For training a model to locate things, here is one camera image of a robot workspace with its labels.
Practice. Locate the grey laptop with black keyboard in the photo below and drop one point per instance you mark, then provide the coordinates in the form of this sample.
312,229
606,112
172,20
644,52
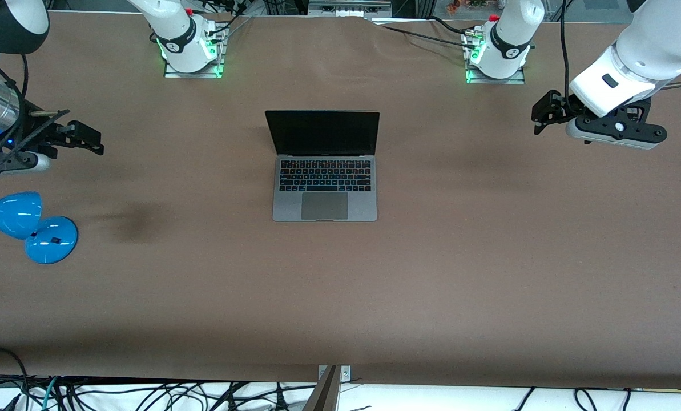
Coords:
324,205

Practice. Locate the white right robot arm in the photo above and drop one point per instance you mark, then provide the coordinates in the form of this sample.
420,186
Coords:
174,34

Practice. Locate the dark metal post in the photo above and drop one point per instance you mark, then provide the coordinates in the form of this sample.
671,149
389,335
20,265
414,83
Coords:
324,394

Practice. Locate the brown table cover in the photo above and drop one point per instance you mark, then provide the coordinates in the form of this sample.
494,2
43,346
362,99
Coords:
431,274

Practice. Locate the grey power strip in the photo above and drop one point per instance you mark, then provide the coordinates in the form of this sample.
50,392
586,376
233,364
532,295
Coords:
349,8

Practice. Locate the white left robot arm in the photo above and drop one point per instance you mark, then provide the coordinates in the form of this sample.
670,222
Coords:
643,57

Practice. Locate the orange decoration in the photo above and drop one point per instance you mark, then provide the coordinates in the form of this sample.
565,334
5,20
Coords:
466,5

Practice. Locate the silver edge bracket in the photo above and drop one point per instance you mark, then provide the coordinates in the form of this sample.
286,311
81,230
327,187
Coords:
346,374

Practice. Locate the blue desk lamp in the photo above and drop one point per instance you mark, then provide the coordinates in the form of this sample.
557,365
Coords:
52,242

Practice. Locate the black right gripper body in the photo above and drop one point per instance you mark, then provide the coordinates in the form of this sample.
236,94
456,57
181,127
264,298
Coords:
42,134

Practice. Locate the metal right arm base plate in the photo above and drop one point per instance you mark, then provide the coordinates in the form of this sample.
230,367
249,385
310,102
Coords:
172,75

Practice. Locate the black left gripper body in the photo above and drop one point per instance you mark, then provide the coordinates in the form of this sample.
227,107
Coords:
558,107

